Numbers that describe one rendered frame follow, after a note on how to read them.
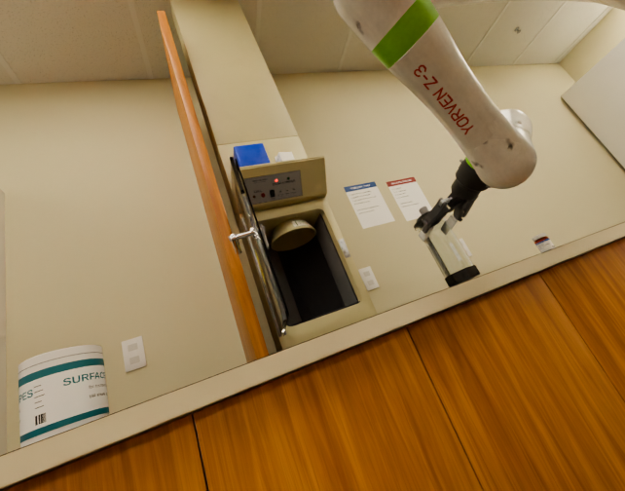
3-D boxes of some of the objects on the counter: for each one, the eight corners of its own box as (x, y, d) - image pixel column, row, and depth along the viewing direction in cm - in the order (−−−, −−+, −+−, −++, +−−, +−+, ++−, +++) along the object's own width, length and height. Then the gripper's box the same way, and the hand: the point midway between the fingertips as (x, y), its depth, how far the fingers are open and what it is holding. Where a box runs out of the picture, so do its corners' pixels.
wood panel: (250, 374, 116) (177, 111, 162) (257, 371, 117) (183, 110, 163) (258, 364, 73) (156, 10, 119) (271, 359, 74) (165, 11, 121)
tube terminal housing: (274, 363, 105) (219, 186, 131) (353, 332, 116) (288, 174, 142) (283, 357, 83) (216, 144, 109) (381, 320, 94) (298, 135, 120)
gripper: (489, 168, 88) (450, 220, 106) (431, 178, 80) (400, 234, 98) (507, 184, 84) (463, 236, 102) (450, 197, 76) (413, 250, 94)
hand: (436, 230), depth 98 cm, fingers closed on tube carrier, 9 cm apart
